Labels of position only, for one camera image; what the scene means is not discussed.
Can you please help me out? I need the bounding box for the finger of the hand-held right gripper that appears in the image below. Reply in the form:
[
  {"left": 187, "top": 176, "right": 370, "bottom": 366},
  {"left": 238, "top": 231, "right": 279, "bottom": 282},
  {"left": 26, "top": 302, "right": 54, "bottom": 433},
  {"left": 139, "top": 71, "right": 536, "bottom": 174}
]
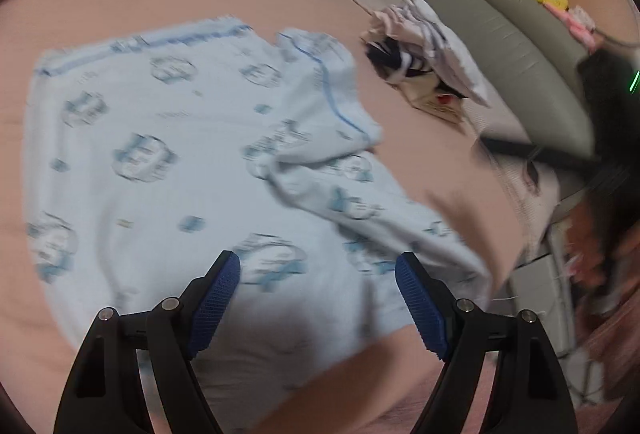
[{"left": 481, "top": 137, "right": 601, "bottom": 170}]

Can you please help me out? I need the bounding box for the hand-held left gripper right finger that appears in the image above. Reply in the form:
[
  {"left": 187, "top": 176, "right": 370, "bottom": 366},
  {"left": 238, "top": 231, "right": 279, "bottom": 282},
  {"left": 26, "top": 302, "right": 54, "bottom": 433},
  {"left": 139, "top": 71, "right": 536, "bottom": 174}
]
[{"left": 395, "top": 251, "right": 581, "bottom": 434}]

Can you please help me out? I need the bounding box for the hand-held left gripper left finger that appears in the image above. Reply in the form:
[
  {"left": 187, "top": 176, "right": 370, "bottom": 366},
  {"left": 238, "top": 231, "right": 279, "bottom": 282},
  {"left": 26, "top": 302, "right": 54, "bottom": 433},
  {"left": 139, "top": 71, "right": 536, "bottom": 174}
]
[{"left": 53, "top": 250, "right": 242, "bottom": 434}]

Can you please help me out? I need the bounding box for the light blue printed shirt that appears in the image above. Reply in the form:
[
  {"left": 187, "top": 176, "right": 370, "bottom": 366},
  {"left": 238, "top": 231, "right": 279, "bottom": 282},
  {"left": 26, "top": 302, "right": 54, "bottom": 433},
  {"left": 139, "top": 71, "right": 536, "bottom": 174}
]
[{"left": 24, "top": 17, "right": 493, "bottom": 410}]

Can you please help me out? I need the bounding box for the pile of mixed clothes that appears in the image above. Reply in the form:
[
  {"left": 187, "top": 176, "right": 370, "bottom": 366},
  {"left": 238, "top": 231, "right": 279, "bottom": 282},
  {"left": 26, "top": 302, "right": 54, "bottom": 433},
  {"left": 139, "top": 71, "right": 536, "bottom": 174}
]
[{"left": 360, "top": 0, "right": 493, "bottom": 108}]

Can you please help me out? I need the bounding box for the person's right hand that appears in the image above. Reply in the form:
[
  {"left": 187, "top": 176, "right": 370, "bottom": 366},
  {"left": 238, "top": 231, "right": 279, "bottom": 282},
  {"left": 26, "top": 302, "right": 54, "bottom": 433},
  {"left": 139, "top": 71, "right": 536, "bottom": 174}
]
[{"left": 562, "top": 201, "right": 613, "bottom": 310}]

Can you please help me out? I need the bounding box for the grey green sofa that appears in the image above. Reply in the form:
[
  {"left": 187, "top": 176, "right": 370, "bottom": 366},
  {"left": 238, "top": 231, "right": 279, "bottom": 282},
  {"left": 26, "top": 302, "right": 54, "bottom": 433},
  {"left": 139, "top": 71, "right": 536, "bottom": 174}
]
[{"left": 369, "top": 0, "right": 608, "bottom": 160}]

